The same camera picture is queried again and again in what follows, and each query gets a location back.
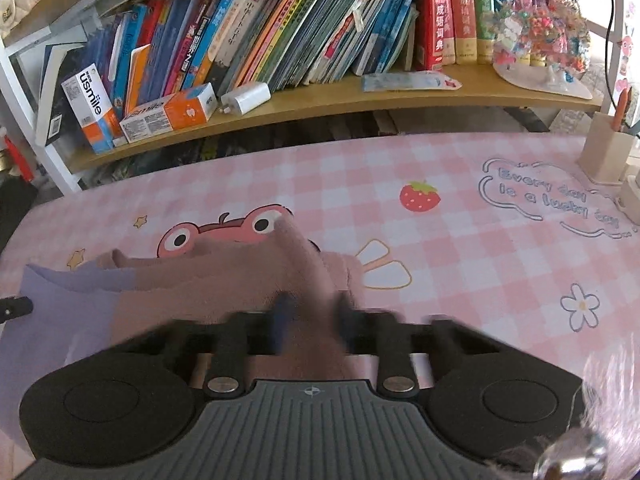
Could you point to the wooden shelf board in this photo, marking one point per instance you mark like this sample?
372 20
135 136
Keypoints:
350 102
65 7

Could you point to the colourful bead tree ornament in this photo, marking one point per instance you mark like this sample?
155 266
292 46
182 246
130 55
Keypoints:
542 30

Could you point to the red tassel ornament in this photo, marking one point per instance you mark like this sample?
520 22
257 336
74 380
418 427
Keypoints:
17 160

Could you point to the pink fluffy sleeve cuff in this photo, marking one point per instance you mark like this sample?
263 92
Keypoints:
610 390

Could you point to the pale blue flat packet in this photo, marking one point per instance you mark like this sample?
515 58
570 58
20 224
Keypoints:
410 81

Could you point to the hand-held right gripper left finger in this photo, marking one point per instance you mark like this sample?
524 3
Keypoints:
282 325

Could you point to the tall white orange blue box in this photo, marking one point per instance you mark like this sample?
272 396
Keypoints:
92 105

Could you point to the purple and pink sweater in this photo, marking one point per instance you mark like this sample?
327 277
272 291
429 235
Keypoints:
200 290

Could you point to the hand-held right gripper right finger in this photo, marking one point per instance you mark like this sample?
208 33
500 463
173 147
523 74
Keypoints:
345 322

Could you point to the white shelf post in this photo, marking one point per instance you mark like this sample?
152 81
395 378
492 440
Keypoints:
45 155

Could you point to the row of books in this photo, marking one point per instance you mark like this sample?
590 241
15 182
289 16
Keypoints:
280 25

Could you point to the long white orange box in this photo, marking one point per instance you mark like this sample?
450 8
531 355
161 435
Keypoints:
170 112

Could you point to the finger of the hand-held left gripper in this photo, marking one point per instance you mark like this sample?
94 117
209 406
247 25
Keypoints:
15 310

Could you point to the pink checked cartoon tablecloth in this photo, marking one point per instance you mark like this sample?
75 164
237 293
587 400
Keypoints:
450 260

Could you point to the beige pen holder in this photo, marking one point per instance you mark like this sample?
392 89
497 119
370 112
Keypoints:
602 150

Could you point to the thick white-paged book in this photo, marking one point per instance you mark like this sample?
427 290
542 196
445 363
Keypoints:
50 105

